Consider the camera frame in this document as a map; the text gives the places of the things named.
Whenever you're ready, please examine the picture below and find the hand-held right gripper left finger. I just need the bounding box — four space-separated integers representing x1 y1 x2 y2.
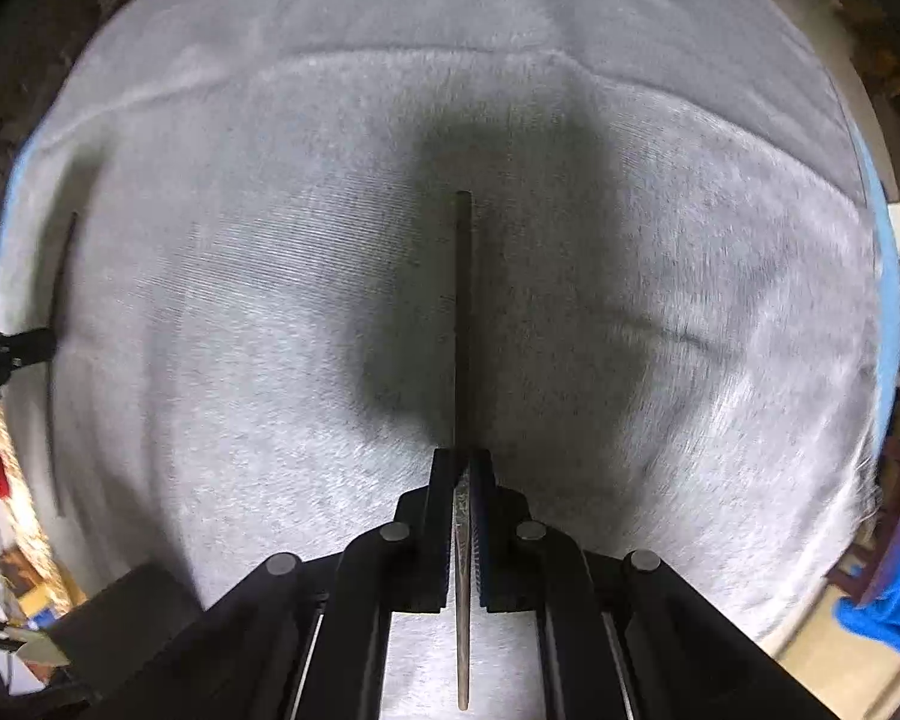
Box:
67 448 458 720

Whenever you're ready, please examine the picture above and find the blue cloth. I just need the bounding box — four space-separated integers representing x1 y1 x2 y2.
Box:
832 450 900 661

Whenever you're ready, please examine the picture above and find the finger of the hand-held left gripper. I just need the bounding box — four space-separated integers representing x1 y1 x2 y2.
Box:
0 326 57 417

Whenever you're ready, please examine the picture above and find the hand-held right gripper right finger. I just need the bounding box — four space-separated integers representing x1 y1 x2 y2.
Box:
466 448 841 720

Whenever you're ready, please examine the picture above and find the black cylindrical utensil holder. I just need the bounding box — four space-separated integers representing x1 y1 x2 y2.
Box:
45 561 205 691

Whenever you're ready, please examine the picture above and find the grey table cloth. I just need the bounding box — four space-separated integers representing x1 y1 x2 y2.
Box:
0 0 890 720

